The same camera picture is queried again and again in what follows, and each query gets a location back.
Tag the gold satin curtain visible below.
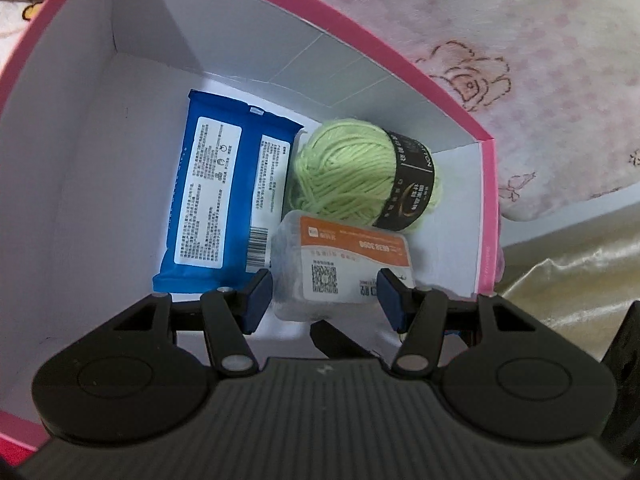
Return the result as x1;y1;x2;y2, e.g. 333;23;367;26
496;205;639;360

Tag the white red bear blanket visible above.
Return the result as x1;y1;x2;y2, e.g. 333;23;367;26
0;0;43;72

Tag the pink cardboard box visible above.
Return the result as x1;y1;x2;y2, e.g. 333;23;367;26
1;0;499;452

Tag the green yarn ball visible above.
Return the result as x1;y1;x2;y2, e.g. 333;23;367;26
286;119;442;232

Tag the clear plastic swab box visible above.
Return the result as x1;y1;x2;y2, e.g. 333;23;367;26
270;210;416;322

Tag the pink floral pillow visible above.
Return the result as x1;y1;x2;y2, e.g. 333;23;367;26
322;0;639;221

